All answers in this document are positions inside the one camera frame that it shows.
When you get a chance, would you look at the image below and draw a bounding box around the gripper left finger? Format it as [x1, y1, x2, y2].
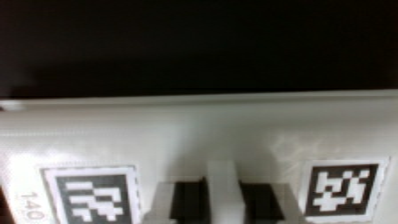
[168, 178, 209, 224]

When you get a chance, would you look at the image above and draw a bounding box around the white door panel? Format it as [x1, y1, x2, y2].
[0, 90, 398, 224]

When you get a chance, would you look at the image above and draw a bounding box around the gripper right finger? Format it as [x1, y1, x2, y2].
[239, 183, 284, 224]

